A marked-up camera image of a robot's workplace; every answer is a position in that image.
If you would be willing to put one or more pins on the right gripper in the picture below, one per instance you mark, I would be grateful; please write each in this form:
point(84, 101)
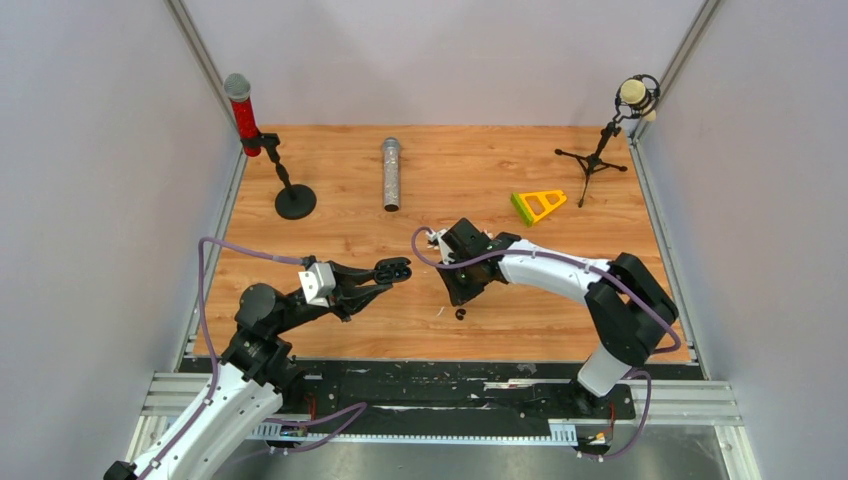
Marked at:
point(458, 295)

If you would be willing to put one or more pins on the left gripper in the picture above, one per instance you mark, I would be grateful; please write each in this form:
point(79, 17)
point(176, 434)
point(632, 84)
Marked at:
point(346, 300)

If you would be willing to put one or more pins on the black earbud charging case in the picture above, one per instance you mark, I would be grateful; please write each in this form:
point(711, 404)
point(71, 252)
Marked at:
point(392, 270)

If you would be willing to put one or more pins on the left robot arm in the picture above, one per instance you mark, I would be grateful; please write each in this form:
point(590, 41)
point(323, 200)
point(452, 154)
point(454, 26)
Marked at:
point(254, 377)

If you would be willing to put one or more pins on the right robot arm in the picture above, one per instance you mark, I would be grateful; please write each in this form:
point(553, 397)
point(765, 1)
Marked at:
point(630, 310)

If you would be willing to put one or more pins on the green toy brick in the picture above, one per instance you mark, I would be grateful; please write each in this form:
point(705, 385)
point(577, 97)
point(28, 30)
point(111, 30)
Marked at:
point(522, 208)

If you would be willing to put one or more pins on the yellow triangular plastic piece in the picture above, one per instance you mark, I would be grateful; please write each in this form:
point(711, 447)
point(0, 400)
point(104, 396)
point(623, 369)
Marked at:
point(542, 203)

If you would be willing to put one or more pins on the silver glitter microphone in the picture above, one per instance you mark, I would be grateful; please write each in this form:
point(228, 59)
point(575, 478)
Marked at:
point(391, 150)

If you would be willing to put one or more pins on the red glitter microphone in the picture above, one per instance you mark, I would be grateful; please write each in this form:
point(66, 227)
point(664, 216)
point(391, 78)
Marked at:
point(238, 89)

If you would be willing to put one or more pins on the black tripod mic stand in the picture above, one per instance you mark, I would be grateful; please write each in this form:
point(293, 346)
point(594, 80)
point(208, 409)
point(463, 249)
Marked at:
point(593, 162)

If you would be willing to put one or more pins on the beige condenser microphone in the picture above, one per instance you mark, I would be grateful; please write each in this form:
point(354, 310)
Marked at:
point(639, 99)

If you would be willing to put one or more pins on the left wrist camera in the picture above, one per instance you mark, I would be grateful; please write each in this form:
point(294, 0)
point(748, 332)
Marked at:
point(317, 283)

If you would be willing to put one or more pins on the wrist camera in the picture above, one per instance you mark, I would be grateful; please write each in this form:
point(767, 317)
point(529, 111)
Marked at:
point(317, 283)
point(437, 239)

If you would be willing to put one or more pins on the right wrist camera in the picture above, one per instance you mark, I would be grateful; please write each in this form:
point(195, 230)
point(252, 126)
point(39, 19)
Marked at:
point(437, 239)

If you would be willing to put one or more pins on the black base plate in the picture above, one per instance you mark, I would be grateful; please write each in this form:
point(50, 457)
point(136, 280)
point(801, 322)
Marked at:
point(446, 398)

